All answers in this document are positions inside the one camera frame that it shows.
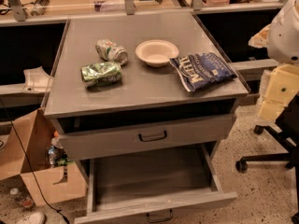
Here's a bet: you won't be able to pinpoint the grey drawer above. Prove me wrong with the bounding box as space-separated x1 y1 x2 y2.
59 98 236 161
74 145 237 224

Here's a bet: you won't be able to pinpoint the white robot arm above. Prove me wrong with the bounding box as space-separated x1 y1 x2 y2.
256 0 299 125

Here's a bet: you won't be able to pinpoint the grey drawer cabinet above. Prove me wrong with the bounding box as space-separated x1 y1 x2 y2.
43 10 250 224

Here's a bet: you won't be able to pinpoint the grey top drawer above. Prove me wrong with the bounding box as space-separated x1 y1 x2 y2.
59 98 236 161

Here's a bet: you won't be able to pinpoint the black office chair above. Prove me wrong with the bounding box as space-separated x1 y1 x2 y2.
235 95 299 224

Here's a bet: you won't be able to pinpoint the blue chip bag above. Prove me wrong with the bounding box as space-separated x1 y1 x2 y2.
170 52 236 92

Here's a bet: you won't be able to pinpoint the white paper bowl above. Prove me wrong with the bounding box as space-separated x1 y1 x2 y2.
135 40 179 68

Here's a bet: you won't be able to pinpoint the crushed green soda can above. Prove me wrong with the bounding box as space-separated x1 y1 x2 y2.
80 62 122 88

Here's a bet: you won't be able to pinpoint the white green soda can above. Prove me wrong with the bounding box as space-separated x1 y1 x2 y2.
95 39 128 65

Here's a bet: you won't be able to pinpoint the plastic bottles in box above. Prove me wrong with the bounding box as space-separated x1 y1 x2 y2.
47 131 71 168

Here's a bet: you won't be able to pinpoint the white black handheld tool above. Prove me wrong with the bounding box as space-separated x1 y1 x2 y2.
31 0 50 16

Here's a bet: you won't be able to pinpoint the brown cardboard box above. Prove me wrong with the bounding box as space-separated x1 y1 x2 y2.
0 109 87 206

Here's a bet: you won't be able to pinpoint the white shoe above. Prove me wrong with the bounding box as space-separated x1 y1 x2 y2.
16 212 46 224

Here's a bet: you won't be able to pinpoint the small jar on floor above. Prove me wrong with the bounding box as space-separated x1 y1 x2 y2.
21 197 35 209

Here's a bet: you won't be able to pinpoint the black floor cable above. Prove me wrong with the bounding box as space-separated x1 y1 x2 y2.
0 100 71 224

